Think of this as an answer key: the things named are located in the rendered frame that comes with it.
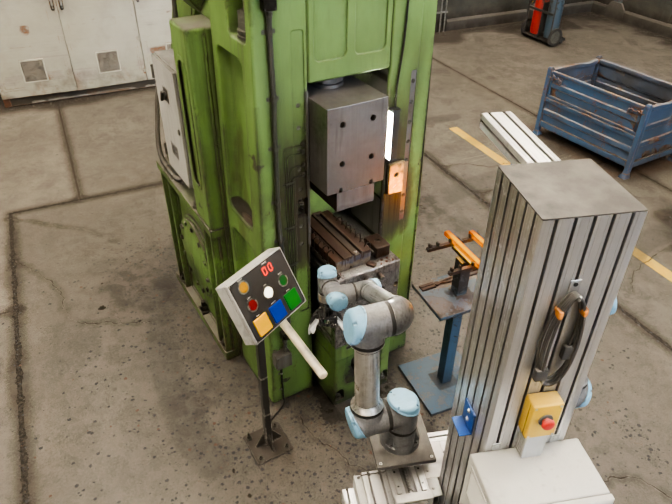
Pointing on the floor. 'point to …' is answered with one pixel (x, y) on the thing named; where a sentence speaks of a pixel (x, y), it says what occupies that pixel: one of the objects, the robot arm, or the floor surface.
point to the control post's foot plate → (262, 453)
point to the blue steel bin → (609, 111)
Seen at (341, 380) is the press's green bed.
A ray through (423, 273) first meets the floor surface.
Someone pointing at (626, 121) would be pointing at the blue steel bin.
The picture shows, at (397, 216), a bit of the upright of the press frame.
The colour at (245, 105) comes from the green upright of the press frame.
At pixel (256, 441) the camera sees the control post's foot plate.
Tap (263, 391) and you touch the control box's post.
